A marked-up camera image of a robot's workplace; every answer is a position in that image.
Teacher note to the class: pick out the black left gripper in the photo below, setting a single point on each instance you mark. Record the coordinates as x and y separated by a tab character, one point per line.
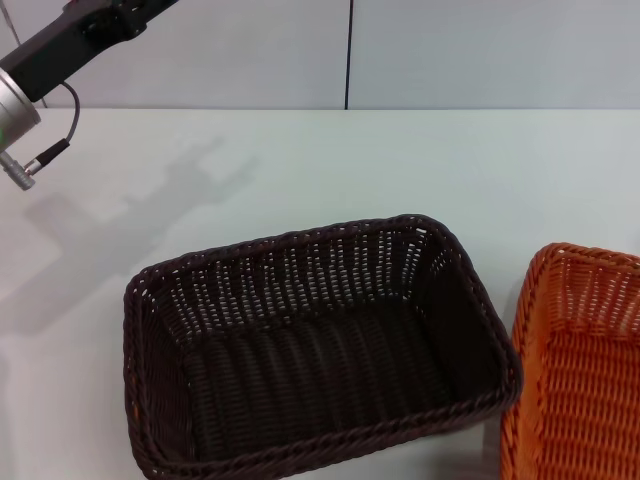
55	47

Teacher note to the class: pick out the dark brown wicker basket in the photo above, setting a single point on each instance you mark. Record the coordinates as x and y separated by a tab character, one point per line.
320	360

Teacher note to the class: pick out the orange wicker basket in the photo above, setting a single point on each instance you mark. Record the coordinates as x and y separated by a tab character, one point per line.
575	380

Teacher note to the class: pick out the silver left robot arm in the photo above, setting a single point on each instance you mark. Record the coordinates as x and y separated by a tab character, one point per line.
12	112

